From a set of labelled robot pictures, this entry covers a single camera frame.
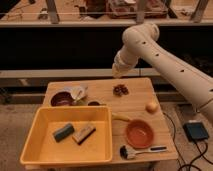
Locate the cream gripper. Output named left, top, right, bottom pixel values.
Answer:
left=112, top=60, right=132, bottom=79

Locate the orange bowl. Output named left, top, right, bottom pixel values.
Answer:
left=125, top=119, right=154, bottom=148

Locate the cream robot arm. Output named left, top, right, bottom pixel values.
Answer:
left=112, top=23, right=213, bottom=123

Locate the brown pine cone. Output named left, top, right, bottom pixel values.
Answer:
left=113, top=84, right=129, bottom=97

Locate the small dark cup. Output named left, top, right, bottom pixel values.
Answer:
left=88, top=101, right=100, bottom=106

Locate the orange fruit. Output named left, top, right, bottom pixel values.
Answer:
left=145, top=101, right=158, bottom=114

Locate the crumpled white cloth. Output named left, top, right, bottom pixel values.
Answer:
left=64, top=85, right=87, bottom=102

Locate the yellow banana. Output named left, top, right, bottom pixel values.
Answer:
left=112, top=114, right=130, bottom=122

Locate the dark red bowl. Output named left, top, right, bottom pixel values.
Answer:
left=51, top=92, right=73, bottom=106

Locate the wooden table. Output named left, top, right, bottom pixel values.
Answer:
left=24, top=77, right=179, bottom=171

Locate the wooden scrub brush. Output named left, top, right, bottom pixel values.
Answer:
left=72, top=123, right=96, bottom=145

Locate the black bristle brush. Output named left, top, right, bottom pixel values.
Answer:
left=120, top=145, right=167, bottom=160

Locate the yellow plastic bin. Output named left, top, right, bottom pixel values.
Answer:
left=20, top=106, right=113, bottom=166

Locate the black foot pedal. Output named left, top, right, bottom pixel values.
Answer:
left=183, top=122, right=209, bottom=142

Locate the black floor cable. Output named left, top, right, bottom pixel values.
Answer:
left=162, top=111, right=213, bottom=171

